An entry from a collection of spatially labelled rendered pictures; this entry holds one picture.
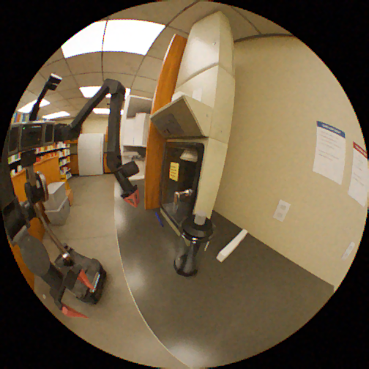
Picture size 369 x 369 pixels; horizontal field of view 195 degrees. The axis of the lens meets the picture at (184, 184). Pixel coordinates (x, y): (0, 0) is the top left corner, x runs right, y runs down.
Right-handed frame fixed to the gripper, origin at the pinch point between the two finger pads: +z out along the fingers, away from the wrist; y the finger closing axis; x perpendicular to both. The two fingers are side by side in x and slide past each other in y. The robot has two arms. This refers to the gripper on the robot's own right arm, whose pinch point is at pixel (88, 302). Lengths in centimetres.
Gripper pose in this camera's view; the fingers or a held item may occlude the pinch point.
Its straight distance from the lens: 36.8
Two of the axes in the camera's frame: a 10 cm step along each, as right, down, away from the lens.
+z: 3.3, 8.8, 3.4
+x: -9.4, 3.5, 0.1
